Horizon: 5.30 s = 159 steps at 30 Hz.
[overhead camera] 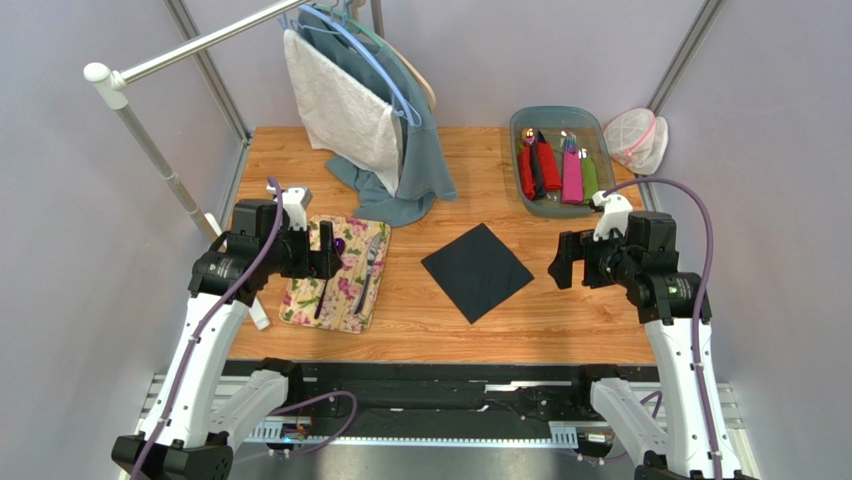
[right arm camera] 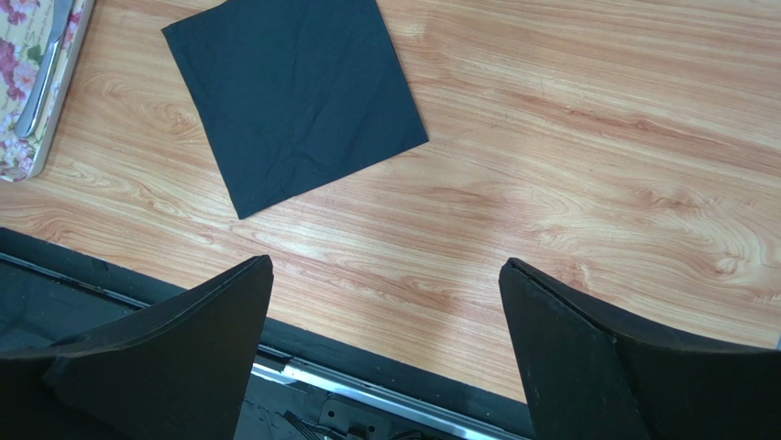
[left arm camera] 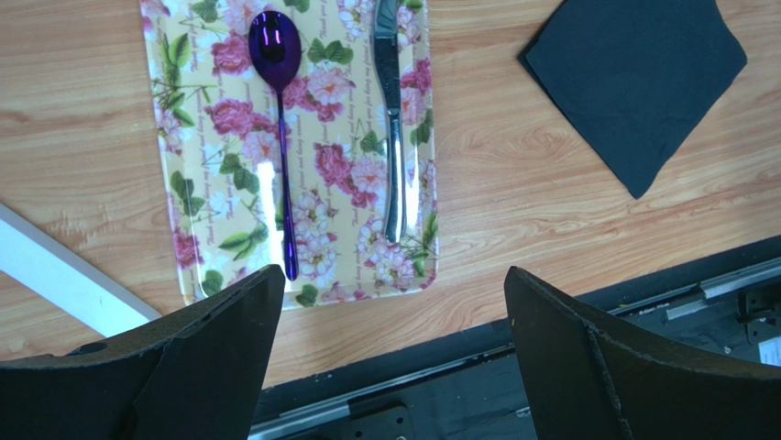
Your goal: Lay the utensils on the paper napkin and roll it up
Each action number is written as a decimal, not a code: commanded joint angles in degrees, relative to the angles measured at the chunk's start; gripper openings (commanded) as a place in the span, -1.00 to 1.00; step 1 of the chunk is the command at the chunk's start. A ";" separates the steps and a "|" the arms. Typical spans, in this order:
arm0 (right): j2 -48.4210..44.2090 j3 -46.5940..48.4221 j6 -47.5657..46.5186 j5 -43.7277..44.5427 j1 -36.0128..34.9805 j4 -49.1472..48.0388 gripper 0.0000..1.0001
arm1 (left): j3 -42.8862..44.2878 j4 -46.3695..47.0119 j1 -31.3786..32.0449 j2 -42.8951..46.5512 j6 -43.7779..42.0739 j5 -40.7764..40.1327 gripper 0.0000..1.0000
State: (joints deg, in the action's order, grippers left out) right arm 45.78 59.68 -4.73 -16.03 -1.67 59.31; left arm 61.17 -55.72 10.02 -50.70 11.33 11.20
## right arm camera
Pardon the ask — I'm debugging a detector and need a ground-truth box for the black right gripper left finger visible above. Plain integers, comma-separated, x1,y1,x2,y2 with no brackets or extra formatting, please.
1,256,273,439

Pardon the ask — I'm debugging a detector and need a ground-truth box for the black paper napkin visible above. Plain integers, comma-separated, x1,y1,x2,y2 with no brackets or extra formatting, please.
162,0,428,219

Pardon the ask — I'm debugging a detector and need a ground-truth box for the silver table knife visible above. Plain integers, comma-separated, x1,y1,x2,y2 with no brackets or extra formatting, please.
14,0,74,138

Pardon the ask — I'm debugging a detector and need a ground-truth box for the floral tray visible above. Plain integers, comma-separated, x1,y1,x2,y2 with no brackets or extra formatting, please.
1,0,94,182

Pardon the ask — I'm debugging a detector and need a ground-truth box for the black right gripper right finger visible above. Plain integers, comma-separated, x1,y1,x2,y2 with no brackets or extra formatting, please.
499,258,780,439

